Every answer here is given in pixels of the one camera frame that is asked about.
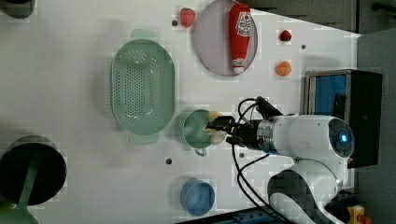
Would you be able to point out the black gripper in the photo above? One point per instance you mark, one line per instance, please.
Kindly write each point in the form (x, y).
(243, 135)

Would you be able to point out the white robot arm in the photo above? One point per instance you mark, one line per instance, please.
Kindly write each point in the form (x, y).
(320, 147)

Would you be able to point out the green mug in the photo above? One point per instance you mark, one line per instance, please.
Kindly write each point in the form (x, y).
(190, 130)

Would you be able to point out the blue cup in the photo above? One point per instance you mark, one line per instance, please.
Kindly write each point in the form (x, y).
(197, 197)

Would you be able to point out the orange toy fruit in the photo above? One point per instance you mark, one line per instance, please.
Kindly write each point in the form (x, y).
(283, 69)

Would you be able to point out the green perforated colander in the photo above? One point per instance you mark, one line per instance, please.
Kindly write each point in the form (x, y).
(143, 80)

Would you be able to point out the grey round plate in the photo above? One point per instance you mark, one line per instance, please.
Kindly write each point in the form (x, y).
(212, 41)

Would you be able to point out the red ketchup bottle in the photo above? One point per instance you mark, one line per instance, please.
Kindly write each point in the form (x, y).
(240, 23)

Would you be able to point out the small red strawberry toy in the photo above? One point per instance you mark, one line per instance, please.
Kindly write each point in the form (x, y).
(285, 36)

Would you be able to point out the pink strawberry toy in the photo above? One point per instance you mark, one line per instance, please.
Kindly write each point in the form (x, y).
(187, 17)

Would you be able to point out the black toaster oven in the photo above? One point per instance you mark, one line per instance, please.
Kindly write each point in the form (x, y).
(353, 96)

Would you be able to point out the yellow red clamp object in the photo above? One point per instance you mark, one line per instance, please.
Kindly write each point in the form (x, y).
(357, 215)

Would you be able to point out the green ladle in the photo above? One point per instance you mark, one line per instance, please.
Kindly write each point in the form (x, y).
(20, 214)

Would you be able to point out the dark pot top left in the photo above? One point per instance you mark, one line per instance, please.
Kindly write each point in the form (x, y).
(18, 9)

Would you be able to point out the blue metal frame rail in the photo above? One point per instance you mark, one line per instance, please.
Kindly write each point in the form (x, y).
(247, 216)

